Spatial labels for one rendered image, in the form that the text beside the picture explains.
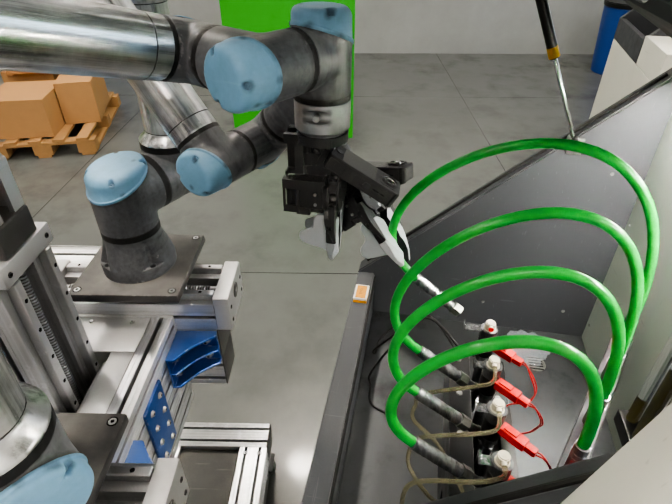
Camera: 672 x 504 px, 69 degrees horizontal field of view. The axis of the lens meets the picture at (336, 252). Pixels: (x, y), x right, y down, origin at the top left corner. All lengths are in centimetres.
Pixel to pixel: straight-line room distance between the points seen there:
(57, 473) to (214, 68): 42
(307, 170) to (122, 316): 61
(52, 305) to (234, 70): 58
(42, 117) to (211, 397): 302
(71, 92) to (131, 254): 375
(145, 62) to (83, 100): 415
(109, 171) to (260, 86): 53
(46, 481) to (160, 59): 44
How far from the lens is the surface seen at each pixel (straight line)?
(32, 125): 465
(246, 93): 54
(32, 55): 57
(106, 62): 60
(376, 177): 70
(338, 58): 63
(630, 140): 106
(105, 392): 102
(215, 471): 174
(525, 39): 758
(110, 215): 102
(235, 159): 79
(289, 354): 229
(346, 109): 66
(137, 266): 107
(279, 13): 388
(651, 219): 77
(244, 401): 215
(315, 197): 70
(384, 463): 99
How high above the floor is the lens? 167
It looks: 35 degrees down
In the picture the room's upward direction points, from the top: straight up
